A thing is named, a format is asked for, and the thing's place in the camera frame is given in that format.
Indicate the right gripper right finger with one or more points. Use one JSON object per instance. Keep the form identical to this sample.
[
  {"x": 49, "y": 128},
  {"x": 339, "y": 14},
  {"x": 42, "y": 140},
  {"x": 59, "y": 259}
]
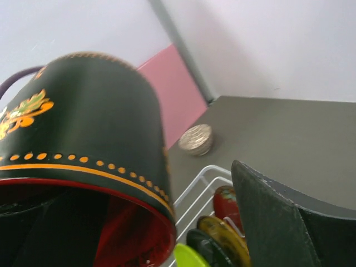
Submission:
[{"x": 285, "y": 227}]

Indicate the red floral bowl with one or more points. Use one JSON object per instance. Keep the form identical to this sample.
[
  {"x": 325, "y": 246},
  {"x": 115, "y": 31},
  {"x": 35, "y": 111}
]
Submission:
[{"x": 226, "y": 208}]

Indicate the black skull mug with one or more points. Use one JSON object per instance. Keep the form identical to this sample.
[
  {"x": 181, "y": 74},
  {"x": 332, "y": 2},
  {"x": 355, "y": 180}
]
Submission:
[{"x": 89, "y": 121}]

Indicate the pink binder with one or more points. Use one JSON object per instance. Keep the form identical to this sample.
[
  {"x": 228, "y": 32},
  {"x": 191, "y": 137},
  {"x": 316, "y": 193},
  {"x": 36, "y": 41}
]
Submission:
[{"x": 180, "y": 99}]

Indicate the black gold plate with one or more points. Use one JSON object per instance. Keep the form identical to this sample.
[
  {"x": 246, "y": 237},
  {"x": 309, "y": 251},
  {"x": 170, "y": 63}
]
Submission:
[{"x": 233, "y": 245}]

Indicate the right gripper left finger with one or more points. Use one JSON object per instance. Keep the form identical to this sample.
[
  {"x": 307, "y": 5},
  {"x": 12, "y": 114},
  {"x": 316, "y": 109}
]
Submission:
[{"x": 62, "y": 230}]

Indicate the patterned small bowl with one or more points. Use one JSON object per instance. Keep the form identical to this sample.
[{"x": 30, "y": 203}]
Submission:
[{"x": 197, "y": 140}]

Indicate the lime green plate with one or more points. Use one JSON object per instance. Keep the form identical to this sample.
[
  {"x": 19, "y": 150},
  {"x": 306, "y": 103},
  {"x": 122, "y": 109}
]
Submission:
[{"x": 185, "y": 256}]

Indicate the white wire dish rack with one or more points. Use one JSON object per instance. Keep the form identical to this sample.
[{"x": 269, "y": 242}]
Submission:
[{"x": 197, "y": 197}]

